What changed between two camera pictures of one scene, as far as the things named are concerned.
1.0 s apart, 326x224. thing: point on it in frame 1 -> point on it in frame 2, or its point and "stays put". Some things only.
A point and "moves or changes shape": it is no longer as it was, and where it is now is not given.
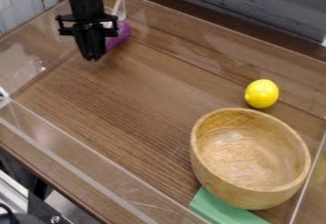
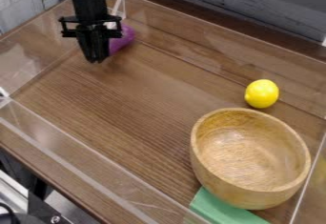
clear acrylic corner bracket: (120, 7) stays put
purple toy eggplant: (123, 31) moves or changes shape
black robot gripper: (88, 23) stays put
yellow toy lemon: (260, 93) stays put
